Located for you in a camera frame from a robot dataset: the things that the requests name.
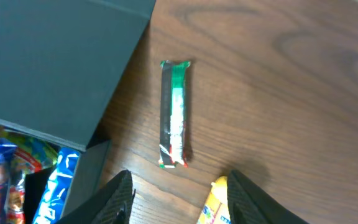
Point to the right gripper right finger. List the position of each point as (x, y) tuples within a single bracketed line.
[(249, 204)]

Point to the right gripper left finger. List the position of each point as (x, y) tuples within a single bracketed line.
[(111, 204)]

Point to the blue Oreo cookie pack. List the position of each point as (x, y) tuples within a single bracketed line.
[(53, 200)]

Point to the Haribo gummy candy bag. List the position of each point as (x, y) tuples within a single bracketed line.
[(31, 155)]

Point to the green chocolate bar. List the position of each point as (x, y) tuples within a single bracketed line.
[(173, 114)]

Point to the dark green gift box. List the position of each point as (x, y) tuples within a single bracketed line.
[(60, 63)]

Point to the small yellow can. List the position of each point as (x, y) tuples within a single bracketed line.
[(215, 210)]

